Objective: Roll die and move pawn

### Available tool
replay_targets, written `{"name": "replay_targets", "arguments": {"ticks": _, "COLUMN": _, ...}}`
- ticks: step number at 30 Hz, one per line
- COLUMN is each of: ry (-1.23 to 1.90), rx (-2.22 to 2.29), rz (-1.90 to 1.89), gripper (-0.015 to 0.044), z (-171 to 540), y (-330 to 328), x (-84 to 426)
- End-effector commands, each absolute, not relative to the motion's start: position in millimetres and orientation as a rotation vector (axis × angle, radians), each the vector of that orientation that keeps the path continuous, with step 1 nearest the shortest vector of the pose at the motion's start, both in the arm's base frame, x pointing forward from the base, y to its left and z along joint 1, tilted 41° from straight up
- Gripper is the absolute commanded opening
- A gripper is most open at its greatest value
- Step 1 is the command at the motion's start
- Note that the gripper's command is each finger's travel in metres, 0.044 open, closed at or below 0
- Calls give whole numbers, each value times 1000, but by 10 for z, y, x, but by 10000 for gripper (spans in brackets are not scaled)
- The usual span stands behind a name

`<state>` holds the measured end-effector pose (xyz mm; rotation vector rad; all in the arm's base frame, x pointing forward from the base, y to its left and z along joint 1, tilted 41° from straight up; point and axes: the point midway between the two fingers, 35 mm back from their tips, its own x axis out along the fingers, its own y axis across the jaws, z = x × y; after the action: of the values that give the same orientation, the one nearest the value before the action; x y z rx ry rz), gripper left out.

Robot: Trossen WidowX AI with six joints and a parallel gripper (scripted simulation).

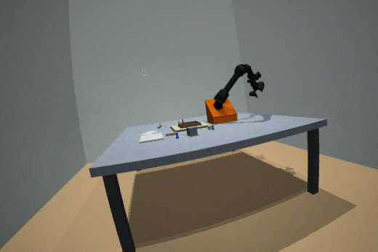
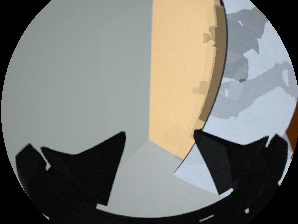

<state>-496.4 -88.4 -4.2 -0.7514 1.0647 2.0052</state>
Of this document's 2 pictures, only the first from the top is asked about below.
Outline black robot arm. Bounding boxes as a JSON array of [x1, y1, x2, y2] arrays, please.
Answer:
[[214, 64, 265, 110]]

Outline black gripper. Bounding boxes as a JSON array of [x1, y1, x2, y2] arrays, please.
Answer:
[[249, 81, 264, 98]]

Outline white flat rectangular card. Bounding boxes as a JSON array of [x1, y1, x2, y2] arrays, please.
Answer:
[[140, 133, 164, 143]]

